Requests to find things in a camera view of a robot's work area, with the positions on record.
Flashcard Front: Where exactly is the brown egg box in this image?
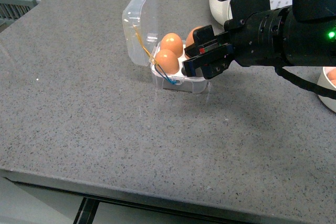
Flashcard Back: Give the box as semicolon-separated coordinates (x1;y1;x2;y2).
155;49;180;74
160;33;183;58
185;26;202;48

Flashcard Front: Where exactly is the black cable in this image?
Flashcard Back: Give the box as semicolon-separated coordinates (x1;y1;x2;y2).
274;65;336;100

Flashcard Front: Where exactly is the blue yellow string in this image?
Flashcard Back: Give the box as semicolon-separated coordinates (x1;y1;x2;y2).
133;24;178;86

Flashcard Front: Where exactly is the clear plastic egg box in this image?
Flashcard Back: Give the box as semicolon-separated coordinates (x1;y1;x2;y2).
122;0;207;93

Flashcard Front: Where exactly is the brown egg box back right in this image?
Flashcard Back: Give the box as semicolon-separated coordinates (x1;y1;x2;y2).
185;26;202;48

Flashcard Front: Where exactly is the grey vent grille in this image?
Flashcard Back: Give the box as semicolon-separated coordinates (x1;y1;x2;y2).
0;0;39;25

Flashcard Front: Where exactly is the brown egg bowl right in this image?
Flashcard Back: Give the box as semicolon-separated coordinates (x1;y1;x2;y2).
327;68;336;86

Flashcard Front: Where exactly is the brown egg box front left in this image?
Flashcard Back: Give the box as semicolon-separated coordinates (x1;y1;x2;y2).
155;49;180;74

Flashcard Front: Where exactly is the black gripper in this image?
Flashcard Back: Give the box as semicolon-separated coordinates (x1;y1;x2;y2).
183;7;291;79

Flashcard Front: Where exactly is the white round bowl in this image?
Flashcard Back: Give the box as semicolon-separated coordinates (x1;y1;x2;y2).
317;67;335;112

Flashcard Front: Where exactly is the brown egg box back left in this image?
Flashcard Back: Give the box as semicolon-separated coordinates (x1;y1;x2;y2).
160;33;183;58

